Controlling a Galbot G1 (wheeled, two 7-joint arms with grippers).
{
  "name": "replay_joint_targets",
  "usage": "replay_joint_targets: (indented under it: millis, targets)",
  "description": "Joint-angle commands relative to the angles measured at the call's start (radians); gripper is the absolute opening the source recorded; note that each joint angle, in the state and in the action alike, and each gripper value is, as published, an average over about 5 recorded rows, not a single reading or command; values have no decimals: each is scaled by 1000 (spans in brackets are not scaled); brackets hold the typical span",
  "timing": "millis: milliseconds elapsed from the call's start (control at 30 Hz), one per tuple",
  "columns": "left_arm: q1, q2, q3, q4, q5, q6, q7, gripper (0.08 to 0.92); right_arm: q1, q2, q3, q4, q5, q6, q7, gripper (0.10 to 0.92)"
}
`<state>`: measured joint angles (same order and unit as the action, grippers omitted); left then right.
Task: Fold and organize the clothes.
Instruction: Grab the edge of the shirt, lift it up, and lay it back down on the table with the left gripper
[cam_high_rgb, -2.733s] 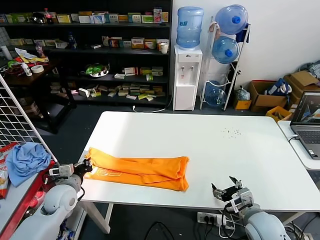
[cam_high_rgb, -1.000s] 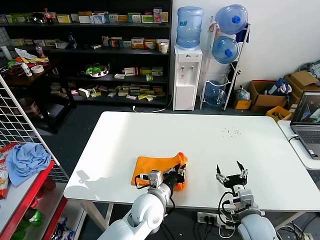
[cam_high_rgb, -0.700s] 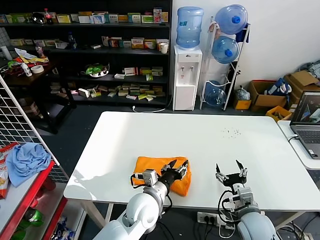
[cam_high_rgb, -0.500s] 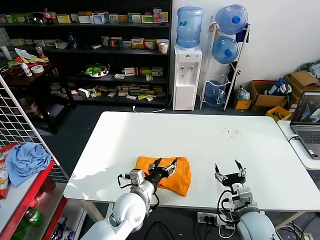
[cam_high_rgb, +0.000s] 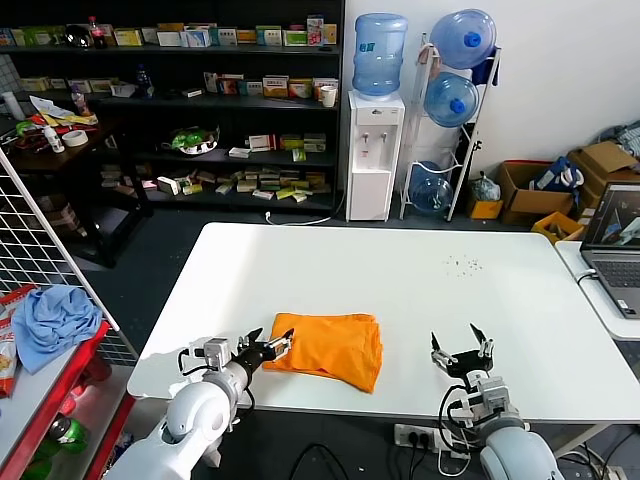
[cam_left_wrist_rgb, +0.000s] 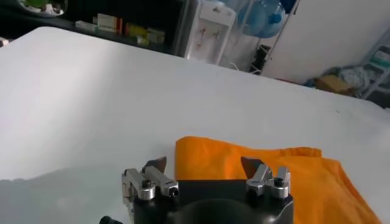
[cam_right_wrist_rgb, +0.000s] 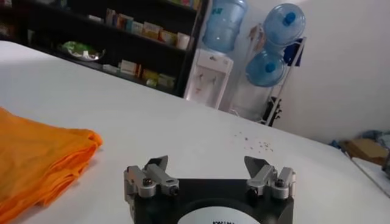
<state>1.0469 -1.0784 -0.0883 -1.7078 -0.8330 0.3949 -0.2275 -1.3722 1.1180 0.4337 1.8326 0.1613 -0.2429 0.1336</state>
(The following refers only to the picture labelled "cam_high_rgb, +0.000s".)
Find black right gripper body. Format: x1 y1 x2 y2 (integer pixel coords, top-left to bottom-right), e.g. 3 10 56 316
446 348 494 388

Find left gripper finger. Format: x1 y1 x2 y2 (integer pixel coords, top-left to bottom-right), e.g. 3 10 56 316
237 327 265 352
262 327 297 362

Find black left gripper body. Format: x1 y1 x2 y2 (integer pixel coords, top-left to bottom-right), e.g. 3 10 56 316
231 343 276 376

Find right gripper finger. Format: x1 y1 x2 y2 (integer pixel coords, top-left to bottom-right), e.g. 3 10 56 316
468 323 496 359
429 330 459 371

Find orange t-shirt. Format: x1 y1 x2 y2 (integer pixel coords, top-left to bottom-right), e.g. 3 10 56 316
262 312 385 396

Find grey blue clothes pile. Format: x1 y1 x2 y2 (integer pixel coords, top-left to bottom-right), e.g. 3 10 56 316
597 119 640 159

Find scattered dark crumbs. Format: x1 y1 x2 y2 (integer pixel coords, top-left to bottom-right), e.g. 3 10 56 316
446 254 484 278

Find white power strip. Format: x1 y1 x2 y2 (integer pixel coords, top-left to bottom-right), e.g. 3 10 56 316
393 423 454 454

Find large white table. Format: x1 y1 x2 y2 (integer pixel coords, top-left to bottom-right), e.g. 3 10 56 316
126 222 640 426

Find small white side table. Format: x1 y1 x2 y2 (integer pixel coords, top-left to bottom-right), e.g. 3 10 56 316
554 239 640 341

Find yellow plastic bin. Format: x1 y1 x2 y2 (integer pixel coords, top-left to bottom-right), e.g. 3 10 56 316
530 211 585 245

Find small brown cardboard box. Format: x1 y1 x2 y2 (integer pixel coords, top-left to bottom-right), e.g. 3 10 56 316
467 197 505 221

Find grey laptop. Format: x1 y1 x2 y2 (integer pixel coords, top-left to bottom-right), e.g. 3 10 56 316
578 182 640 320

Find open cardboard box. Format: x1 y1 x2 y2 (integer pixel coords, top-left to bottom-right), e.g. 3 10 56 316
497 159 576 226

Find clear plastic bag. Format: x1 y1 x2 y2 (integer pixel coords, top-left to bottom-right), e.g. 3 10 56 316
472 172 502 204

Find blue water jug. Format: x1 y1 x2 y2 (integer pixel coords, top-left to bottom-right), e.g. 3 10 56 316
408 160 455 217
429 8 498 70
352 12 409 98
423 71 480 129

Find white jug rack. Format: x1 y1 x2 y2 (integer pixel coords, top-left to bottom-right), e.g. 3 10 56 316
398 32 502 224

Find red metal cart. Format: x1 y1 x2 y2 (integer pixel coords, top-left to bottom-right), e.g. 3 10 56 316
0 319 136 480

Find white water dispenser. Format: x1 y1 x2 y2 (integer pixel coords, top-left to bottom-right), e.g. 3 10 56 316
346 91 405 223

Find blue tote bag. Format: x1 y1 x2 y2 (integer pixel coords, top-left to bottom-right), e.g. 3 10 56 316
534 156 585 192

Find green drink can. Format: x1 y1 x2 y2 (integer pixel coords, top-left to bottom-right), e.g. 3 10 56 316
48 416 91 456

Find light blue cloth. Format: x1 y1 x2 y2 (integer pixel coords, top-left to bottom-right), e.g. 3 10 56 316
10 285 105 376

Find green bag in bowl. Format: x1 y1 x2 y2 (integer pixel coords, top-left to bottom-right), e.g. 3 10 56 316
160 125 221 157

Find closed cardboard box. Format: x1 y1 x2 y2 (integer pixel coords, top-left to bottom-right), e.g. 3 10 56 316
566 140 640 189

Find red white snack bag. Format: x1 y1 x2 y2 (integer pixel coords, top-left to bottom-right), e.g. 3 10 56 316
0 284 40 321

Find orange chips bag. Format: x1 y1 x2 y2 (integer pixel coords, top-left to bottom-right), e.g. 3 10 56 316
0 319 20 400

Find dark wooden desk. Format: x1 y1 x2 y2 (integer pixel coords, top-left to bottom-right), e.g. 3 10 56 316
0 117 154 269

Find dark blue hanging cloth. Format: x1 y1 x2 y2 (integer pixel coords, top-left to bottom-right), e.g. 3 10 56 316
472 47 501 87

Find blue drink bottle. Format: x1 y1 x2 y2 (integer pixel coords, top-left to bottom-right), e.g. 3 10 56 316
134 64 155 100

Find small white bottle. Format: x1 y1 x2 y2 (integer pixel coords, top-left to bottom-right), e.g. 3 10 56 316
43 125 66 154

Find black shelving unit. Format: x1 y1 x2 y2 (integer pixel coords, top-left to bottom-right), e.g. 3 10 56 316
0 0 346 216

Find pink drink bottle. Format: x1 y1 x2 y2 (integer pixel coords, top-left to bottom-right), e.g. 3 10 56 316
69 82 91 117

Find yellow paper packets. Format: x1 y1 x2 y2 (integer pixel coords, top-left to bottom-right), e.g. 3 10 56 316
29 95 99 132

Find pink patterned box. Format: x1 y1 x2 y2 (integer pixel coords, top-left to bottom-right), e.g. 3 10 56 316
306 15 325 48

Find white paper roll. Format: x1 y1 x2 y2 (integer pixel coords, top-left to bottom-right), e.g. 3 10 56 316
1 91 26 121

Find cola bottle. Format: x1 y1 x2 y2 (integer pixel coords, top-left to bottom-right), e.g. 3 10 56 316
87 15 109 50

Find black glossy helmet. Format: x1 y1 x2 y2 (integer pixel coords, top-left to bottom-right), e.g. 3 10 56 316
63 23 91 50

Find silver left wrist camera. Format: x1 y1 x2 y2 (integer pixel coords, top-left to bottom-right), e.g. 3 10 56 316
188 337 232 372

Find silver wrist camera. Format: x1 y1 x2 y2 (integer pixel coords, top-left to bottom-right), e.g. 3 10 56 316
464 375 522 429
188 337 232 372

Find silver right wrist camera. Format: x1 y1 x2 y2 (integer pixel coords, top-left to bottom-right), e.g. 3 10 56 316
464 375 522 429

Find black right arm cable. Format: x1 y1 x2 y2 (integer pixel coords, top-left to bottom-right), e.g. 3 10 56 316
438 383 471 446

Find white power cable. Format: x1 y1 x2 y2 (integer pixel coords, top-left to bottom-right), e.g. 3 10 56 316
437 424 481 476

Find black floor cable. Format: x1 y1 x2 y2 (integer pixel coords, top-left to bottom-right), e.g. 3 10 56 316
289 442 351 480

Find white floor cable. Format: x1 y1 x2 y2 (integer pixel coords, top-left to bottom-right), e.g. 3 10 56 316
263 189 349 225

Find white wire grid panel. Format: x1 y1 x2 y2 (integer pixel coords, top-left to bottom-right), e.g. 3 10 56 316
0 147 139 369

